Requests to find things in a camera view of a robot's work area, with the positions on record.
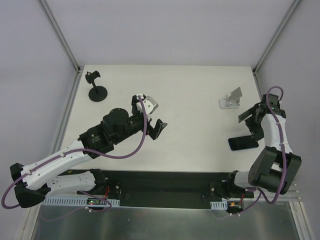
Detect white folding phone stand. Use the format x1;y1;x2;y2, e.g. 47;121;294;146
218;87;243;109

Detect blue smartphone black screen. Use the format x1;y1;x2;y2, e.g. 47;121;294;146
228;135;259;151

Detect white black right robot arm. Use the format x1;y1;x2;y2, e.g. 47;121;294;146
226;94;302;195

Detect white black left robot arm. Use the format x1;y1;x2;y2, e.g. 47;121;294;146
10;94;167;208

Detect black round-base phone holder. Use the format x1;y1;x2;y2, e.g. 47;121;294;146
85;70;108;103

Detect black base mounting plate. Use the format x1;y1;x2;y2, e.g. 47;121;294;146
89;170;254;209

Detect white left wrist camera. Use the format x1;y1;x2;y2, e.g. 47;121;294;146
134;94;159;117

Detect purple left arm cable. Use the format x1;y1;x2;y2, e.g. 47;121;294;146
1;96;148;210

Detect aluminium rail right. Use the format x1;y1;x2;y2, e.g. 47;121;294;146
262;183;302;202

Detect right white cable duct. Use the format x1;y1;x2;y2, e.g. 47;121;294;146
210;200;228;211

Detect white cable duct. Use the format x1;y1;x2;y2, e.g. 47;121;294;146
210;200;228;211
42;196;110;208

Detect left white cable duct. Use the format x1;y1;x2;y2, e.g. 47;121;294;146
42;196;110;208

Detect right aluminium frame post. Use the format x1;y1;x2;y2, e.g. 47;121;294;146
252;0;303;76

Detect aluminium frame post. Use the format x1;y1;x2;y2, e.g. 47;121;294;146
252;0;303;76
37;0;81;73

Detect left aluminium frame post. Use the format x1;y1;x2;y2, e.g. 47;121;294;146
37;0;81;73

